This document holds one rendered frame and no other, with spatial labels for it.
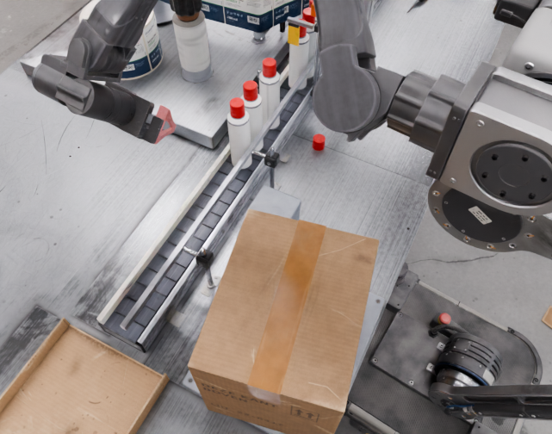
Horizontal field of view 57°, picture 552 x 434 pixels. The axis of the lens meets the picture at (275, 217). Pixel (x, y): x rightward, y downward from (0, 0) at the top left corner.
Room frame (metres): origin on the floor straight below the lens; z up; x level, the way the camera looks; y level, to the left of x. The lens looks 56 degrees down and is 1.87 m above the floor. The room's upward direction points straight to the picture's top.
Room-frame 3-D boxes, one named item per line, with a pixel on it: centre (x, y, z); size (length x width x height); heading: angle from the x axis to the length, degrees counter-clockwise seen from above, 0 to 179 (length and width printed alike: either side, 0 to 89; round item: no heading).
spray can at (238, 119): (0.83, 0.09, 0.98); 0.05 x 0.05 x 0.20
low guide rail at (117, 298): (0.87, 0.11, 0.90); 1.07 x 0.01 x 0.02; 153
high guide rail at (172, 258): (0.84, 0.04, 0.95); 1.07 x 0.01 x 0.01; 153
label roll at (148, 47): (1.24, 0.44, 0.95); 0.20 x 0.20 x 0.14
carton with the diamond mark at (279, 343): (0.34, -0.02, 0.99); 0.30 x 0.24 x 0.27; 164
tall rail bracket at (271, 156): (0.78, 0.03, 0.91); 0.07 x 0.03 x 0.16; 63
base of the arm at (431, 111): (0.43, -0.18, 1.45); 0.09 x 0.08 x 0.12; 147
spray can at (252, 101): (0.89, 0.06, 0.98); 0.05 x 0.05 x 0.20
